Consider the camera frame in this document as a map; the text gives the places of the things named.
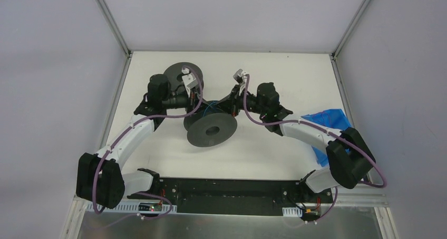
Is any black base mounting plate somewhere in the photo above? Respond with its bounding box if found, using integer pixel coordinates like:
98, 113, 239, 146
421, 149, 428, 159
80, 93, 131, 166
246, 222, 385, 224
147, 177, 333, 216

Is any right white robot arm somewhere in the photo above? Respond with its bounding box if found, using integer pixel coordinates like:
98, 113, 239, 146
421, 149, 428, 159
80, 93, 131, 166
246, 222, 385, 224
217, 82, 376, 202

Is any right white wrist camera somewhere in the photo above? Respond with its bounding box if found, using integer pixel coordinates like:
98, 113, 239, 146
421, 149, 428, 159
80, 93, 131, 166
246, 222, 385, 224
233, 69, 249, 89

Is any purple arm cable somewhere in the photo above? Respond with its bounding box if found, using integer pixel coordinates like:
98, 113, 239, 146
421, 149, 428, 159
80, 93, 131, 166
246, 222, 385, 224
92, 66, 204, 215
242, 74, 387, 224

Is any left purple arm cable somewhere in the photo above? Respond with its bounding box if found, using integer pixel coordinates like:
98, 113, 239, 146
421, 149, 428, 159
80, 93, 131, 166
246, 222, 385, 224
92, 66, 204, 215

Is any blue plastic bin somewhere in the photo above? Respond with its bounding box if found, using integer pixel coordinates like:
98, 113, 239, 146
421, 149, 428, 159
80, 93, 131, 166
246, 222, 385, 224
302, 109, 352, 167

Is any black cable spool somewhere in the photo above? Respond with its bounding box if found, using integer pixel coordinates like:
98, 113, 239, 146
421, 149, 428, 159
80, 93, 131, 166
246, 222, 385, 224
183, 101, 238, 147

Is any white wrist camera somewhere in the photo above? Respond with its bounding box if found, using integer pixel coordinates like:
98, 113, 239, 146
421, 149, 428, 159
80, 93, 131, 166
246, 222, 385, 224
181, 69, 198, 92
233, 69, 249, 89

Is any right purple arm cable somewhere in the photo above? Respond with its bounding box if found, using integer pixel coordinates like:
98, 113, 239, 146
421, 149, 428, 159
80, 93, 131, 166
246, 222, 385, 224
242, 74, 387, 224

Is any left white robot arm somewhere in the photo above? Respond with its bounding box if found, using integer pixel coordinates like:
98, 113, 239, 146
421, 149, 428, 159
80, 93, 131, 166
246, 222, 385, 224
76, 72, 203, 214

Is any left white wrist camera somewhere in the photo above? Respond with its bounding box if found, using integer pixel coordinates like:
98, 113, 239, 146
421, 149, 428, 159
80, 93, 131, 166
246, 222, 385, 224
181, 69, 198, 92

